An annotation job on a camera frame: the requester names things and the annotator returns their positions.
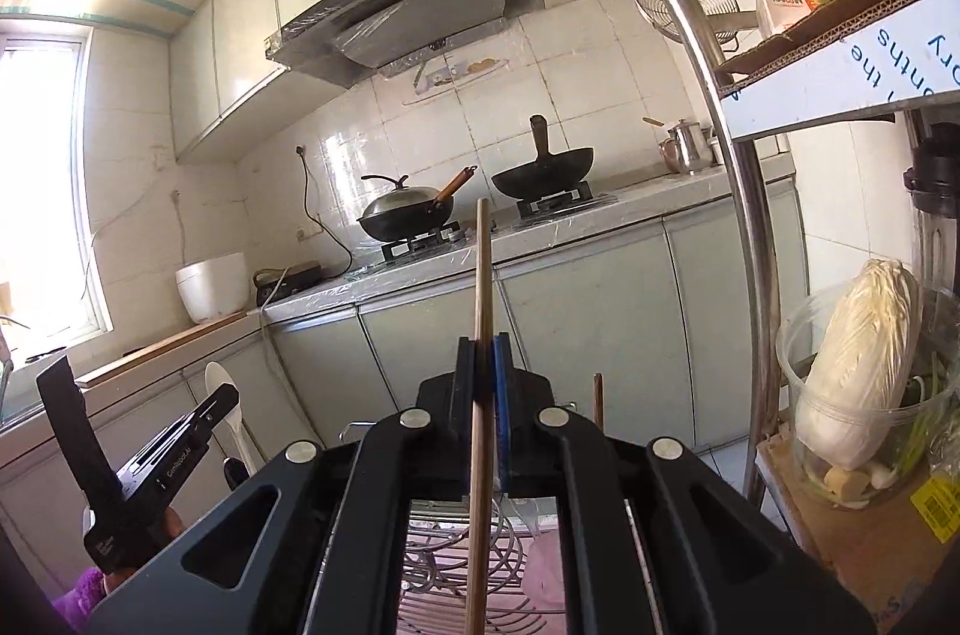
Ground ginger pieces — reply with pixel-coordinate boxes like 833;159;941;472
823;465;872;502

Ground window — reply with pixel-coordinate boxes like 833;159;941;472
0;23;115;375

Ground lower kitchen cabinets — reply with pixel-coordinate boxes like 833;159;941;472
0;176;809;580

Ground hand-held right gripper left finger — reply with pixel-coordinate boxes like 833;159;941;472
86;337;482;635

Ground wooden chopstick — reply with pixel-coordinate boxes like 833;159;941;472
462;197;497;635

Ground upper kitchen cabinets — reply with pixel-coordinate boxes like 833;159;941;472
167;0;625;165

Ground metal shelf pole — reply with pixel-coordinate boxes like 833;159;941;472
562;0;775;510

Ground napa cabbage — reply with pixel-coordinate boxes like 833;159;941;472
792;257;925;472

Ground metal kettle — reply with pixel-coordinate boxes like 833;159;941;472
657;118;719;178

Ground metal wire dish rack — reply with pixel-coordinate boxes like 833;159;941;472
340;401;580;635

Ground wooden cutting board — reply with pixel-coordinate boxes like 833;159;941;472
73;310;254;390

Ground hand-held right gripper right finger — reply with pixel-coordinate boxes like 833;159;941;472
492;333;878;635

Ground kitchen cabinets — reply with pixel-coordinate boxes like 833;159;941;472
167;0;625;165
0;176;809;580

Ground gas stove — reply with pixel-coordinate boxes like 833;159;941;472
375;191;621;266

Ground black wok with wooden handle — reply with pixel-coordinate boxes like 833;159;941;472
355;164;479;246

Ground black range hood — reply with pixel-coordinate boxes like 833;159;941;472
261;0;546;90

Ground pink plastic drip tray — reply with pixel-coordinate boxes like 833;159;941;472
400;506;565;635

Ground black blender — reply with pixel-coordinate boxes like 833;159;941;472
902;112;960;300

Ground white plastic spoon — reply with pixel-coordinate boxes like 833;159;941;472
203;360;261;480

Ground clear plastic container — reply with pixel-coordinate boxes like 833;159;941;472
775;281;960;514

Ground metal wok lid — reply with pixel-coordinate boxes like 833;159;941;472
359;173;452;221

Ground white printed cardboard sheet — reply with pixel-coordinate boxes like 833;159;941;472
711;0;960;147

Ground black power cable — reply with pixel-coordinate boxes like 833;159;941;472
298;146;355;281

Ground white rice cooker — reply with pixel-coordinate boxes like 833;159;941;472
174;251;251;328

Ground cardboard box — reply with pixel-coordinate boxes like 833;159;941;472
754;431;960;635

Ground green onions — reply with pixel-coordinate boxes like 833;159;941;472
891;348;960;480

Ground black induction cooker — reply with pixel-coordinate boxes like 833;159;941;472
253;260;325;308

